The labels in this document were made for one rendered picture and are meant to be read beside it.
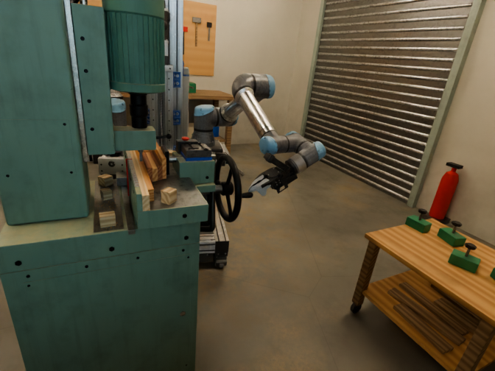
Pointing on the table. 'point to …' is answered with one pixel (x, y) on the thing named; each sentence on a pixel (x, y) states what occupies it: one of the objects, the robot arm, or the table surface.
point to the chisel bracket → (134, 138)
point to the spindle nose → (138, 110)
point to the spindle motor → (135, 45)
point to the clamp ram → (168, 157)
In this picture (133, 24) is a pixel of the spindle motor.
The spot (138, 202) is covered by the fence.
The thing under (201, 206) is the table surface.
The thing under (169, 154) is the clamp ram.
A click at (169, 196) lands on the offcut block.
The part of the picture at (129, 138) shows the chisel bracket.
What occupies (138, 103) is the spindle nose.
